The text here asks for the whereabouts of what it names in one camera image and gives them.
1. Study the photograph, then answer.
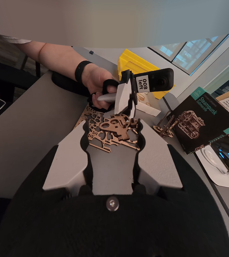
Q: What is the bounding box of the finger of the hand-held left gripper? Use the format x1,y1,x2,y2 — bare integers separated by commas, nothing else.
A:
129,95,138,119
103,83,131,119

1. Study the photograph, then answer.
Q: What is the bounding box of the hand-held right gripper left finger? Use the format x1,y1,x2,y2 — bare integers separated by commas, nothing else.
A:
43,120,94,196

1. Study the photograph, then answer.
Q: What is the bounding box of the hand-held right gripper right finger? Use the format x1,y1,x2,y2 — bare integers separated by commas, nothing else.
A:
131,118,183,196

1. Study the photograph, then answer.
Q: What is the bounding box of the wooden model part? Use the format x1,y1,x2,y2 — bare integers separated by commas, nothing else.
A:
99,114,138,142

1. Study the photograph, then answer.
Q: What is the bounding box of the person's left forearm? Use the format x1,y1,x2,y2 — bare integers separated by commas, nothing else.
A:
16,41,91,81

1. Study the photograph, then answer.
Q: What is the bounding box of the small wooden model assembly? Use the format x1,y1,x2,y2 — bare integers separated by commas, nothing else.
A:
153,109,179,138

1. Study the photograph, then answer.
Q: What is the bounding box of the laser-cut wooden parts sheet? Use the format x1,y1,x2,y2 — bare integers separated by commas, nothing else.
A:
74,105,140,153

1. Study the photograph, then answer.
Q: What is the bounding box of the black model kit box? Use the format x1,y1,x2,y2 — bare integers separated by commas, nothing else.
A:
166,87,229,154

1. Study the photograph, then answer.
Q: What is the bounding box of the person's left hand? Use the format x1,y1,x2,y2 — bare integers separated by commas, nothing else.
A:
86,64,120,109

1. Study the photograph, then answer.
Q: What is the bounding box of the white cardboard box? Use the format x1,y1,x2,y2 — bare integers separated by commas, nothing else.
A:
135,93,161,117

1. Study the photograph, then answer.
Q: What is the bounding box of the yellow plastic bin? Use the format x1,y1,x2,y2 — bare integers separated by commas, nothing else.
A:
117,49,175,99

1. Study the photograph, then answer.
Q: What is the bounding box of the window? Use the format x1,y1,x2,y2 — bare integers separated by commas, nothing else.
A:
147,33,229,76

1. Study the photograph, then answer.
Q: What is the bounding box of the black wristband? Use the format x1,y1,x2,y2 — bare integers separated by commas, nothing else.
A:
75,61,94,82

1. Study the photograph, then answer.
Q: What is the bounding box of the dark monitor screen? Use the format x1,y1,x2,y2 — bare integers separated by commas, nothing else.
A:
210,135,229,167

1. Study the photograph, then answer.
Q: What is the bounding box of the black office chair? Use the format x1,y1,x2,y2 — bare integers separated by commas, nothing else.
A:
0,60,41,117

